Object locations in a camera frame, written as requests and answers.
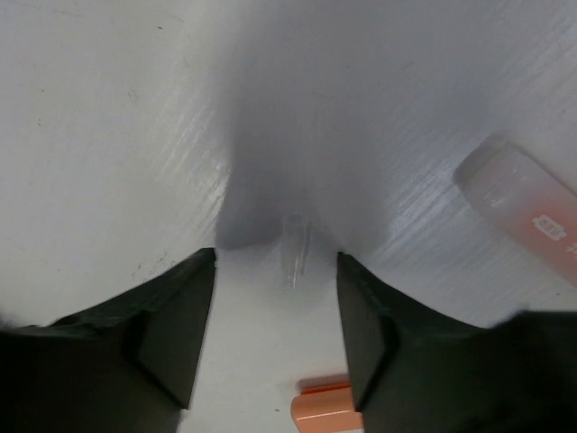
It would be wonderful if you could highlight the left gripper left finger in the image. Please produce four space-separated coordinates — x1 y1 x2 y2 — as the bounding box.
1 248 215 432

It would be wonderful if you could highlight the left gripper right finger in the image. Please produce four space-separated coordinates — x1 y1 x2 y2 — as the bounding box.
336 253 576 433

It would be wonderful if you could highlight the clear pen cap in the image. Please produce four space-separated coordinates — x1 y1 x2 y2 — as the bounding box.
279 214 311 288

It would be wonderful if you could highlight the orange capped highlighter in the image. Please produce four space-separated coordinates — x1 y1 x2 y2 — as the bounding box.
290 373 364 433

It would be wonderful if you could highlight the pink orange highlighter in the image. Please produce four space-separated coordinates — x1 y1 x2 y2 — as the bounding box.
453 135 576 285

